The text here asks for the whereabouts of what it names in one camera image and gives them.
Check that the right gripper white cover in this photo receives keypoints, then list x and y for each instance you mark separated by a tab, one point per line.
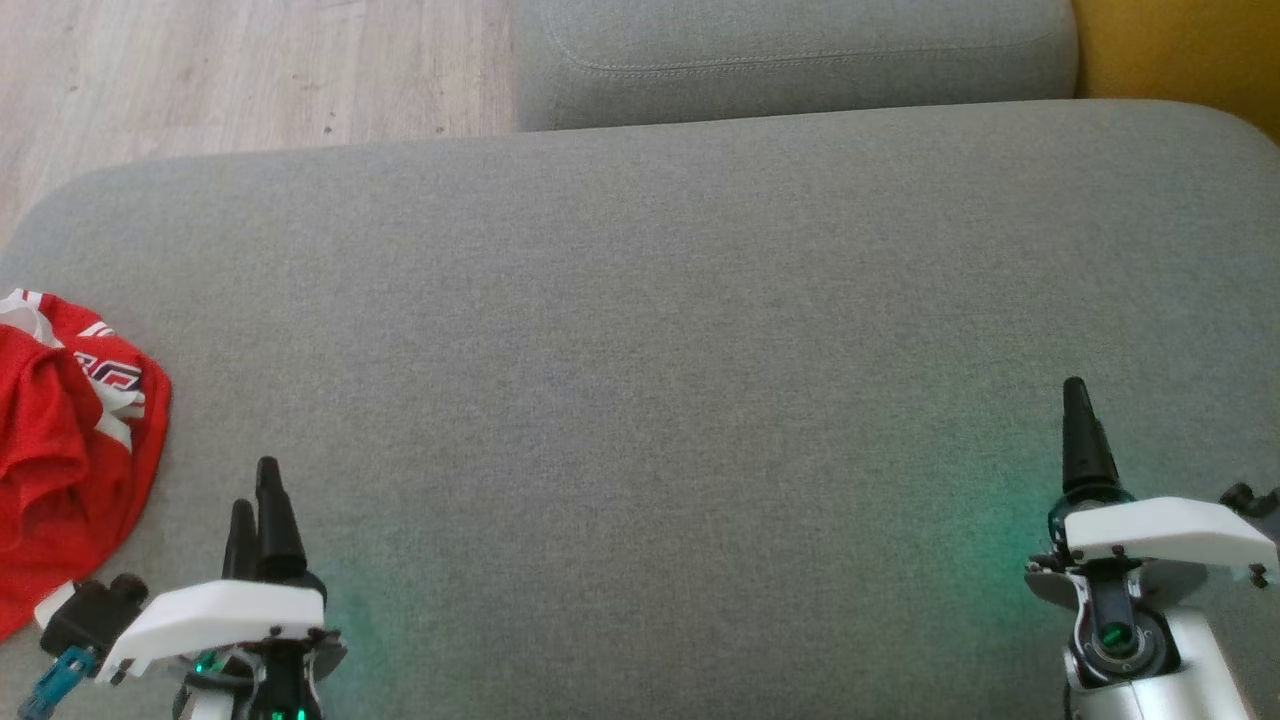
1160	530

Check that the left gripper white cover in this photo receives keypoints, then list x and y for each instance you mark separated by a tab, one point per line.
220	612

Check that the grey fabric sofa seat cushion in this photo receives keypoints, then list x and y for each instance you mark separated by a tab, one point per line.
640	330

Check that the grey stitched sofa cushion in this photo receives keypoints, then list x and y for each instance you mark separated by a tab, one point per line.
790	50

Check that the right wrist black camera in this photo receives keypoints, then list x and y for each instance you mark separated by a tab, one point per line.
1252	498

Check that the wrist black camera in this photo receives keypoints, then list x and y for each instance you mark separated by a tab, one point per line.
95	612
1252	498

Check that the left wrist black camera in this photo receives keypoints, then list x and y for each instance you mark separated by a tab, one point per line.
95	612

